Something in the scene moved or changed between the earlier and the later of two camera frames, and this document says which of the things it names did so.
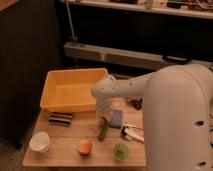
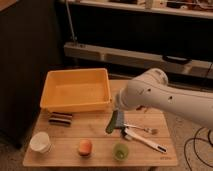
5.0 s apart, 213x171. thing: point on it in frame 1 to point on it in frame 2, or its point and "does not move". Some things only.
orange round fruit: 85,147 does not move
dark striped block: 60,119 does not move
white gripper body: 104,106 to 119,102
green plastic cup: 120,151 does not move
